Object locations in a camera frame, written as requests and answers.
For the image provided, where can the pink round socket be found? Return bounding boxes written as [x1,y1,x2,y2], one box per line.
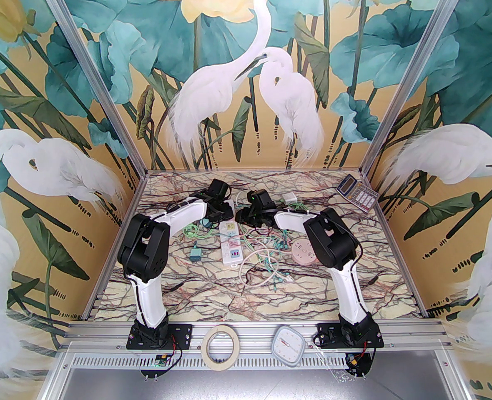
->
[291,240,316,268]

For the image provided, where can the white power cord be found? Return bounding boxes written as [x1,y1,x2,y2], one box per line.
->
[239,246,293,287]

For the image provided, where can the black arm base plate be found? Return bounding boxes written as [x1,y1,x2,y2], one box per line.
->
[127,323,192,351]
[315,322,385,349]

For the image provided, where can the grey desk calculator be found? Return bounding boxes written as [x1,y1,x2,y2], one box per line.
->
[337,174,380,213]

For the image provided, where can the white power strip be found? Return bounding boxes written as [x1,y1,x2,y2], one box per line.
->
[220,220,243,265]

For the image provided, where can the perforated metal panel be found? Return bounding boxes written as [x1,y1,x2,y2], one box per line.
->
[42,350,469,400]

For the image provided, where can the green and white cables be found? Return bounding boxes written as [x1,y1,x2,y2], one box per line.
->
[245,223,294,293]

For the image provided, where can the white square timer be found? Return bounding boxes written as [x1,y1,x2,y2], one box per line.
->
[272,325,306,368]

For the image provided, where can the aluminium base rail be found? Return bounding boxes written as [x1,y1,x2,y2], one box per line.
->
[62,322,454,351]

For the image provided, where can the masking tape roll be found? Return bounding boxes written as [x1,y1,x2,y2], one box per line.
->
[201,325,241,370]

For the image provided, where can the aluminium frame post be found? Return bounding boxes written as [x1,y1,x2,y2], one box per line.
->
[361,0,474,176]
[33,0,148,176]

